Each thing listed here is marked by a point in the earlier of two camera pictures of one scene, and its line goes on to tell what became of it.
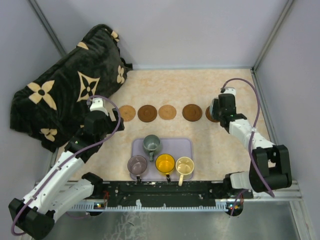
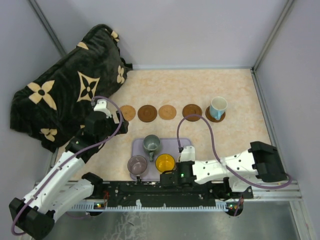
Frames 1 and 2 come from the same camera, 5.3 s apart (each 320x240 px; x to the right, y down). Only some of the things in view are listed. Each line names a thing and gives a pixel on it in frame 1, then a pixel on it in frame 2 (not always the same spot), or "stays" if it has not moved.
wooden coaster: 128,113 stays
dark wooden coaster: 147,113 stays
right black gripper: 215,108 to 177,163
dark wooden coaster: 192,112 stays
